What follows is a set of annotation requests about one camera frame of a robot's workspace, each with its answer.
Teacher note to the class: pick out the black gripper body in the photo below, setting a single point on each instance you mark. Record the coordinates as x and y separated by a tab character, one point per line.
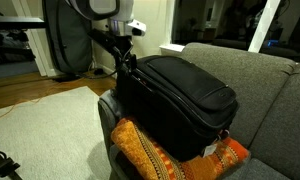
122	45

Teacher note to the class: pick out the black fabric suitcase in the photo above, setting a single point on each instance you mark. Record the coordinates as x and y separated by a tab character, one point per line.
176	106

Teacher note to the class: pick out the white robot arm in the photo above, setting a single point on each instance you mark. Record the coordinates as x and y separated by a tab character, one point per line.
123	10

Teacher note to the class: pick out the black power adapter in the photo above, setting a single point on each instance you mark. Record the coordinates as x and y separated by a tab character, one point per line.
98	71

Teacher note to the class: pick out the white window sill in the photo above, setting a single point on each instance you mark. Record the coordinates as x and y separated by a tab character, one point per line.
171	48

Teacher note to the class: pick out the dark grey padded case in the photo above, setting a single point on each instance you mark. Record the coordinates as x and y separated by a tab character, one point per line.
68	36

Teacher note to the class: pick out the orange patterned blanket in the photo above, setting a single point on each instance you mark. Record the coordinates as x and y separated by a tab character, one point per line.
140	146

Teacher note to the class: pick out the cream carpet rug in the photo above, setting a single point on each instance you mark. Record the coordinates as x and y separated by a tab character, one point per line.
50	133

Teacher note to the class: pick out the black shelf board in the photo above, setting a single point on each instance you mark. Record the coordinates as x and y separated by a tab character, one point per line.
16	22

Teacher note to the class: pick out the white luggage tag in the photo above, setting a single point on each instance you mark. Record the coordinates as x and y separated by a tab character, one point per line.
209	150

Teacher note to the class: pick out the grey fabric sofa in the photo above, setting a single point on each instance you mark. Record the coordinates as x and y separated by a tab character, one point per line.
263	96

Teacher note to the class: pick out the black tripod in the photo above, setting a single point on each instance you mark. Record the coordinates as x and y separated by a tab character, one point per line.
3	165

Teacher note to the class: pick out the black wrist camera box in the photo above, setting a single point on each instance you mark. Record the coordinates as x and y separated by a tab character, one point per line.
101	38

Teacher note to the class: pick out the white slanted post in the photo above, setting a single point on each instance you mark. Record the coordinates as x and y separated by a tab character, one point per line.
263	26

